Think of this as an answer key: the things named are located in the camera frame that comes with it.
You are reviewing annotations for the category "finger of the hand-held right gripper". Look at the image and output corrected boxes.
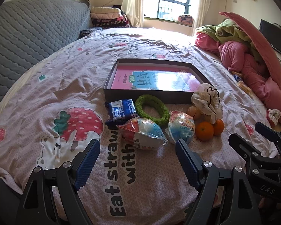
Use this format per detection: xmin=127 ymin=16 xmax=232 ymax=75
xmin=255 ymin=122 xmax=281 ymax=155
xmin=228 ymin=133 xmax=281 ymax=176

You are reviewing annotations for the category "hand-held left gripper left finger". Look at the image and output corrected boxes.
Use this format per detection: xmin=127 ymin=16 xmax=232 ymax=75
xmin=18 ymin=139 xmax=101 ymax=225

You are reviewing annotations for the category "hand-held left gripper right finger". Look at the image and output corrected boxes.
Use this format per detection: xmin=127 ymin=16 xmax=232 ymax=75
xmin=175 ymin=139 xmax=260 ymax=225

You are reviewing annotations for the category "orange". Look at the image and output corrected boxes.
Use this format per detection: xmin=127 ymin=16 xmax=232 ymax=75
xmin=212 ymin=119 xmax=225 ymax=136
xmin=196 ymin=121 xmax=214 ymax=141

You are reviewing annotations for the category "small toy egg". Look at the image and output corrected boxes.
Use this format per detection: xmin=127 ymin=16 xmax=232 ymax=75
xmin=168 ymin=111 xmax=196 ymax=145

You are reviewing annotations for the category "white drawstring cloth pouch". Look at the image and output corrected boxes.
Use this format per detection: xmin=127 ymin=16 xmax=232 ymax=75
xmin=191 ymin=83 xmax=223 ymax=124

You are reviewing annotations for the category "large toy egg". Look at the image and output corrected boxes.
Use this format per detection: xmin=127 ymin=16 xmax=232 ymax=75
xmin=117 ymin=118 xmax=168 ymax=150

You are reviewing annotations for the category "green fuzzy ring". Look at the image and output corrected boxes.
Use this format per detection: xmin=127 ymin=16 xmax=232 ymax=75
xmin=134 ymin=95 xmax=171 ymax=129

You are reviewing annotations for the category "dark cardboard box tray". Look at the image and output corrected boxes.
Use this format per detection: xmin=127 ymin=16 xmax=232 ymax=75
xmin=103 ymin=58 xmax=214 ymax=105

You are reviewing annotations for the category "small white floral cloth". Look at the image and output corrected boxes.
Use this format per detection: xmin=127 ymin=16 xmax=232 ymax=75
xmin=266 ymin=109 xmax=281 ymax=126

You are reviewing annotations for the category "long yellow snack packet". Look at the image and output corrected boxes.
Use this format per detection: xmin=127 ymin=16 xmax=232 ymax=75
xmin=238 ymin=81 xmax=252 ymax=96

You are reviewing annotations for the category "pink duvet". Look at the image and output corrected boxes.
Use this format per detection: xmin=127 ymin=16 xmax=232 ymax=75
xmin=195 ymin=31 xmax=281 ymax=127

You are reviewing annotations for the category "salmon pink mat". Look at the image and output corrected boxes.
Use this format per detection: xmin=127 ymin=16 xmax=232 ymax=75
xmin=219 ymin=11 xmax=281 ymax=92

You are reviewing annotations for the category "black television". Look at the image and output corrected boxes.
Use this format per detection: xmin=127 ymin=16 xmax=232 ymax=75
xmin=259 ymin=19 xmax=281 ymax=57

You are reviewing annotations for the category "pink book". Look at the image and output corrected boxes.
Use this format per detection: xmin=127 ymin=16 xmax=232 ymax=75
xmin=111 ymin=65 xmax=202 ymax=91

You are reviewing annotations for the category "green blanket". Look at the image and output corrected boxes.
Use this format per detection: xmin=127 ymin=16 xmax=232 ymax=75
xmin=195 ymin=19 xmax=265 ymax=62

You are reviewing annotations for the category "dark blue patterned cloth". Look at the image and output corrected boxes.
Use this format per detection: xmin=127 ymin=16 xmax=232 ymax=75
xmin=80 ymin=28 xmax=102 ymax=39

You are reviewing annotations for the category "floral cushion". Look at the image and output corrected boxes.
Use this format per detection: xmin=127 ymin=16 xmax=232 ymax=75
xmin=178 ymin=15 xmax=194 ymax=26

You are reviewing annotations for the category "cream curtain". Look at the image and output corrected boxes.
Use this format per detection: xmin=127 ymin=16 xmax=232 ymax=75
xmin=191 ymin=0 xmax=216 ymax=37
xmin=121 ymin=0 xmax=147 ymax=29

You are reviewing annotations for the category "grey quilted headboard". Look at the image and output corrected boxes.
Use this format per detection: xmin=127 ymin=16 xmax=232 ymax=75
xmin=0 ymin=0 xmax=93 ymax=120

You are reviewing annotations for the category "dark checkered folded blanket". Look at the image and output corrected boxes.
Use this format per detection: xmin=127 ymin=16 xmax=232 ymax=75
xmin=92 ymin=17 xmax=131 ymax=29

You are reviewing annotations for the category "pink folded blanket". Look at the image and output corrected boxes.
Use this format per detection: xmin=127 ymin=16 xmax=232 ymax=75
xmin=91 ymin=13 xmax=127 ymax=21

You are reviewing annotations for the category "cream folded blanket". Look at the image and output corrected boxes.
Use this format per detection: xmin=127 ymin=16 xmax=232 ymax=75
xmin=91 ymin=6 xmax=121 ymax=14

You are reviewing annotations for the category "barred window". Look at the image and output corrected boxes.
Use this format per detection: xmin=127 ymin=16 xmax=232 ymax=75
xmin=145 ymin=0 xmax=203 ymax=20

